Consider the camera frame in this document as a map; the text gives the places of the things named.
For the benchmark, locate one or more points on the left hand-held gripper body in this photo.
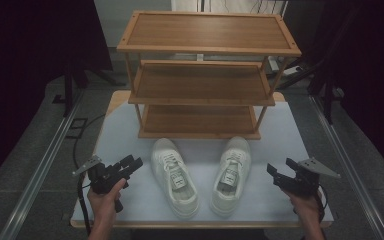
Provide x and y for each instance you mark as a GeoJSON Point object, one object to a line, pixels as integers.
{"type": "Point", "coordinates": [103, 178]}

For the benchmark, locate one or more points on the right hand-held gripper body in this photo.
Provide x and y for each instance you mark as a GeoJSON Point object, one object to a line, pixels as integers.
{"type": "Point", "coordinates": [301, 180]}

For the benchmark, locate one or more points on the white sneaker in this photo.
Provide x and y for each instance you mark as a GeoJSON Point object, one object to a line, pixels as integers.
{"type": "Point", "coordinates": [230, 176]}
{"type": "Point", "coordinates": [175, 178]}

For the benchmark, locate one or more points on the wooden three-tier shoe rack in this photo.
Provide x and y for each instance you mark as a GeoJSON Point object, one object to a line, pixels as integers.
{"type": "Point", "coordinates": [208, 31]}

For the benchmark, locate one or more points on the person's left hand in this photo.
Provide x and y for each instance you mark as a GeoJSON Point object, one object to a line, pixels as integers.
{"type": "Point", "coordinates": [104, 203]}

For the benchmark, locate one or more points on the person's right hand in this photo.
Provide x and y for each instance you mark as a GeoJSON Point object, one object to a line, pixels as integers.
{"type": "Point", "coordinates": [305, 208]}

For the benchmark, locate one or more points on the black floor socket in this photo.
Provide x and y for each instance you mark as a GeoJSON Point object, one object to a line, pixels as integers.
{"type": "Point", "coordinates": [76, 128]}

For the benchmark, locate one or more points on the black metal stand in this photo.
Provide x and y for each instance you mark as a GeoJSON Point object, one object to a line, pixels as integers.
{"type": "Point", "coordinates": [68, 90]}
{"type": "Point", "coordinates": [328, 96]}

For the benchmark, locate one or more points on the white power strip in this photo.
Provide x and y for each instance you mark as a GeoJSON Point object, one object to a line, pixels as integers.
{"type": "Point", "coordinates": [291, 70]}

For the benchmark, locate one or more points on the dark curtain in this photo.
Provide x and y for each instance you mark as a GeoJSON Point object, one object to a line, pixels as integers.
{"type": "Point", "coordinates": [30, 66]}
{"type": "Point", "coordinates": [373, 83]}

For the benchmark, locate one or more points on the white cabinet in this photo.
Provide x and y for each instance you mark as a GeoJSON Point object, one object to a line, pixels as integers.
{"type": "Point", "coordinates": [186, 5]}

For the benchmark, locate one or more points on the metal floor rail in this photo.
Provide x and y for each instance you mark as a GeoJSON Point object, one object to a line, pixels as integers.
{"type": "Point", "coordinates": [43, 166]}
{"type": "Point", "coordinates": [350, 166]}

